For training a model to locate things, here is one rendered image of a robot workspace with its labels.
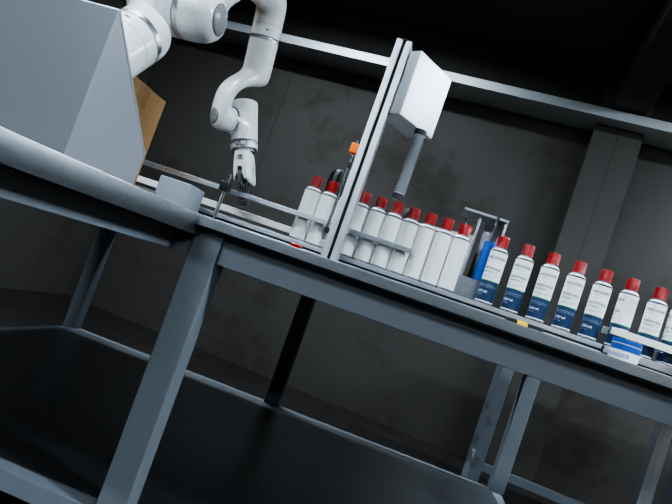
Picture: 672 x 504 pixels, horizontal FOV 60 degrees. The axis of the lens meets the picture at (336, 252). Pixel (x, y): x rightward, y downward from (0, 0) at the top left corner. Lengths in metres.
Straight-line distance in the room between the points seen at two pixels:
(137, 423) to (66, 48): 0.69
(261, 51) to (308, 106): 2.81
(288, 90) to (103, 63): 3.74
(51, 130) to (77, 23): 0.18
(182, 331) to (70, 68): 0.51
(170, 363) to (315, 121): 3.56
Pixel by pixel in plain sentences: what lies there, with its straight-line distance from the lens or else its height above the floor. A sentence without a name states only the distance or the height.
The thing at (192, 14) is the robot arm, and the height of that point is 1.24.
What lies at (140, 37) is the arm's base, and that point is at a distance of 1.28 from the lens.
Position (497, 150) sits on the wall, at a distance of 4.33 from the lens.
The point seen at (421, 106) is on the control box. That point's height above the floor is 1.34.
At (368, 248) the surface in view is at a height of 0.92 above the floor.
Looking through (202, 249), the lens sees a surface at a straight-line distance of 1.18.
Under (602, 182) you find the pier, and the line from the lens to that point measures 4.16.
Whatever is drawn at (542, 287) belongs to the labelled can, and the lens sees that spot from 1.75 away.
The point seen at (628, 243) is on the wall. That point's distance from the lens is 4.29.
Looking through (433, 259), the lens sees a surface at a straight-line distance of 1.71.
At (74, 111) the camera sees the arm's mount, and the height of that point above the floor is 0.91.
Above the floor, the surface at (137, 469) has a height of 0.33.
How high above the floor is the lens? 0.78
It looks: 3 degrees up
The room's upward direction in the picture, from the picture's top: 19 degrees clockwise
